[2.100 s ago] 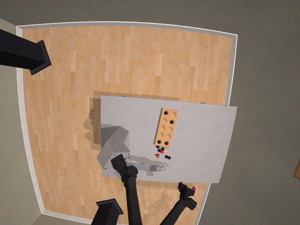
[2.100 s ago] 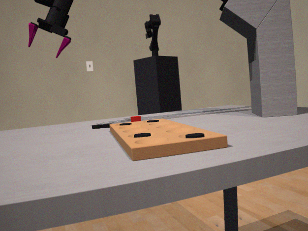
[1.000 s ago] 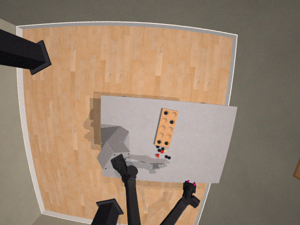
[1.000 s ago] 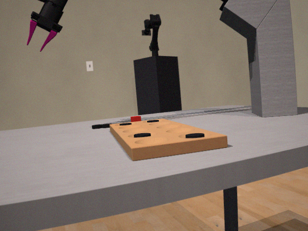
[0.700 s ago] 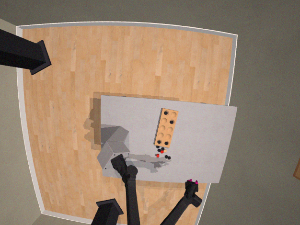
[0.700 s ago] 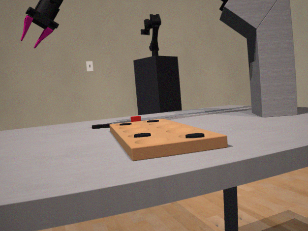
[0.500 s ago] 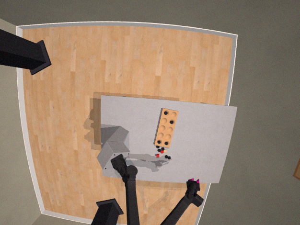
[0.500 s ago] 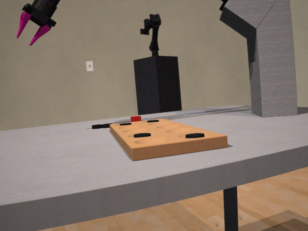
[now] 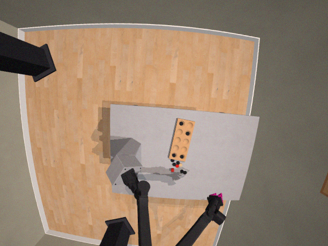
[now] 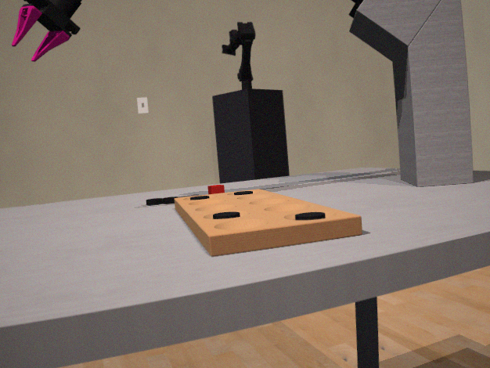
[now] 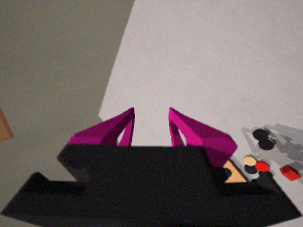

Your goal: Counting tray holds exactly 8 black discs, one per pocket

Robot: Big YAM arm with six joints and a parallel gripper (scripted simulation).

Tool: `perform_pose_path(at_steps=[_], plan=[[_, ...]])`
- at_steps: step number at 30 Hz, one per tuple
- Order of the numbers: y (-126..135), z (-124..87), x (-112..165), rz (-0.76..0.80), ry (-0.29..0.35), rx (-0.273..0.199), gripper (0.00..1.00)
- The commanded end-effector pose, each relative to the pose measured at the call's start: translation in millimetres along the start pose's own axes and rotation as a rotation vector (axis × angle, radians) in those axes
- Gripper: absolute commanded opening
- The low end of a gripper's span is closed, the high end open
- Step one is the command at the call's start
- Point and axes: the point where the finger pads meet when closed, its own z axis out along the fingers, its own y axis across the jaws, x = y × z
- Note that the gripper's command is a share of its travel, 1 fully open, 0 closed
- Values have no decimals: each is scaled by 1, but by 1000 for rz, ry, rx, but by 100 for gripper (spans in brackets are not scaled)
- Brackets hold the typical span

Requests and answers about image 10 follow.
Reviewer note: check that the orange wooden tray with round pockets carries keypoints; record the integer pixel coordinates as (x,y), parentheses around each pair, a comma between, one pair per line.
(277,230)

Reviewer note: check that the red block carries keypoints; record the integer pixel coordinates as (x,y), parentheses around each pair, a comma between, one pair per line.
(216,189)

